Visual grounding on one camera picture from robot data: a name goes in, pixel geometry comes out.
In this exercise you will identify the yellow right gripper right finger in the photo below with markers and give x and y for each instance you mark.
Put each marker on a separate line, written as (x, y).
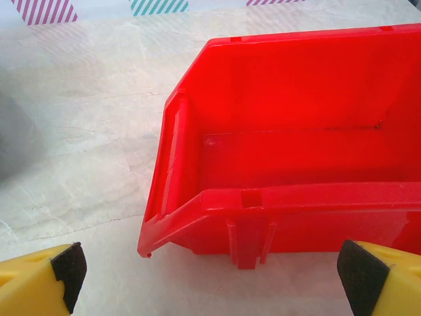
(388, 283)

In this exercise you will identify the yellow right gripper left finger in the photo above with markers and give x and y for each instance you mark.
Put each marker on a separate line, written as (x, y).
(29, 286)

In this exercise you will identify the red plastic bin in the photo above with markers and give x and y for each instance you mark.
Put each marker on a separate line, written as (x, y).
(296, 98)

